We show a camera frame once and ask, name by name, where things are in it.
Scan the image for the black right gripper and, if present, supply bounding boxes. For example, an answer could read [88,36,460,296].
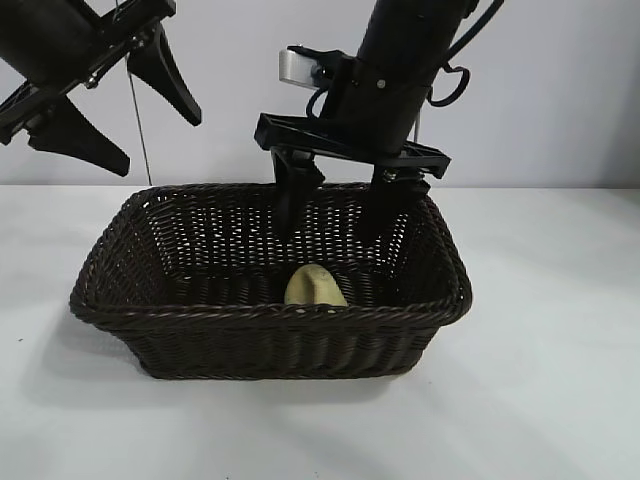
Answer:
[254,54,452,242]

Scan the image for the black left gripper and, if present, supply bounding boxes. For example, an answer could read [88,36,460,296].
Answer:
[0,0,203,178]

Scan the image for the dark brown wicker basket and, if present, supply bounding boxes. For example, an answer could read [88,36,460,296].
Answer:
[68,182,474,382]

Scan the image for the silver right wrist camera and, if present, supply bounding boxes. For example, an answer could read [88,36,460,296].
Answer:
[277,45,346,89]

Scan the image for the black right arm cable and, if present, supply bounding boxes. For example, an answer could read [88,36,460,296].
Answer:
[427,0,505,110]

